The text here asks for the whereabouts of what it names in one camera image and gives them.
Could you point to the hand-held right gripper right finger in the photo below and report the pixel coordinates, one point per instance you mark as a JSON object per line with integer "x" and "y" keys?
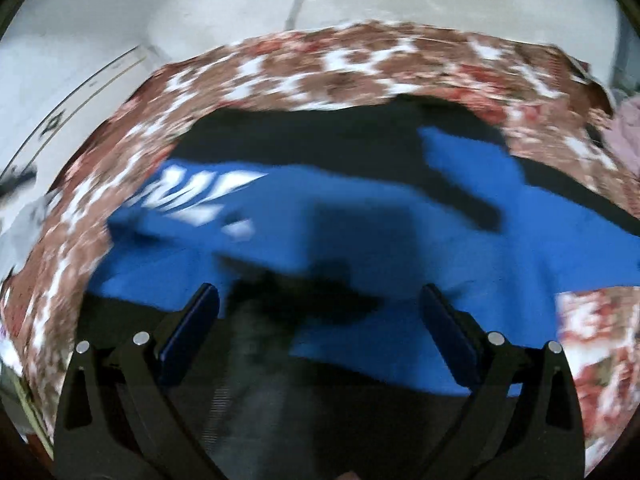
{"x": 447, "y": 335}

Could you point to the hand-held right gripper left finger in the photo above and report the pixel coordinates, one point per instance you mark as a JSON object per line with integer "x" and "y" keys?
{"x": 192, "y": 330}

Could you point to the blue garment with white print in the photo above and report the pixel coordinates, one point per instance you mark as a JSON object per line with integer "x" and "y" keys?
{"x": 280, "y": 220}

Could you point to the black garment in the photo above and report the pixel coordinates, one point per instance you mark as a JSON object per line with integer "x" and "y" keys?
{"x": 325, "y": 135}

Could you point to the grey cloth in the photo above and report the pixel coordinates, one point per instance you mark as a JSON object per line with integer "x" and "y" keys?
{"x": 20, "y": 240}

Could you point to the white decorated panel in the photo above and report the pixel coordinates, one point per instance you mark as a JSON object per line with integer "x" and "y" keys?
{"x": 75, "y": 100}

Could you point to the pink cloth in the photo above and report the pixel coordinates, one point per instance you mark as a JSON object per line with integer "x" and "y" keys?
{"x": 627, "y": 130}

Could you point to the floral bedsheet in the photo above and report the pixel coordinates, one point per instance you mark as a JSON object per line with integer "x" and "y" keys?
{"x": 350, "y": 75}

